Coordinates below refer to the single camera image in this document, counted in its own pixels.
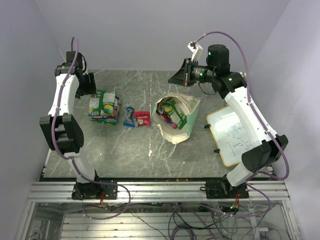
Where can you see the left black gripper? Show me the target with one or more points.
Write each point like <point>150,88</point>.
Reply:
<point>91,88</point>

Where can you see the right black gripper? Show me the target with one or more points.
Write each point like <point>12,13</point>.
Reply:
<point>183,76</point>

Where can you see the green snack packet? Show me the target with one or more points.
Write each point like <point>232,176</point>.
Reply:
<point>105,120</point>

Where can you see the green printed paper bag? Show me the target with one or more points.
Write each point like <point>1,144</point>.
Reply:
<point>172,137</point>

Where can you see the purple pink candy tube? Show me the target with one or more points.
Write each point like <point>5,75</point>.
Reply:
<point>164,116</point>

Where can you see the red snack packet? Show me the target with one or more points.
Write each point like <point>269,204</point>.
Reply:
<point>143,118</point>

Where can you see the blue snack packet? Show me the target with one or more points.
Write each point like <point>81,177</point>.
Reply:
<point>129,118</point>

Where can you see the green yellow snack box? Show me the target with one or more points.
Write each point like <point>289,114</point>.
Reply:
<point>99,97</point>

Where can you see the green Fox's candy packet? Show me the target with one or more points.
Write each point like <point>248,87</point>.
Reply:
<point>171,105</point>

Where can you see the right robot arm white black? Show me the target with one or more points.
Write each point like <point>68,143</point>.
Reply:
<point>267,145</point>

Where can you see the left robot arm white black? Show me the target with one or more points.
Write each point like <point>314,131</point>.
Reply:
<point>62,132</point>

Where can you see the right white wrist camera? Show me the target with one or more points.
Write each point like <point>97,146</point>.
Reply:
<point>196,50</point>

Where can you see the white whiteboard wooden frame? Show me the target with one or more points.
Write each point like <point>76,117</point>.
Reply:
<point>229,135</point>

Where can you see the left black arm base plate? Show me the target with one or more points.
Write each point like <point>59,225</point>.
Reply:
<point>92,191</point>

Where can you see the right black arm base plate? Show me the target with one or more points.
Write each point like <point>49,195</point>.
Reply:
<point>220,188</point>

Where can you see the aluminium extrusion rail frame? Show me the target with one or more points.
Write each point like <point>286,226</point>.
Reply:
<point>155,192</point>

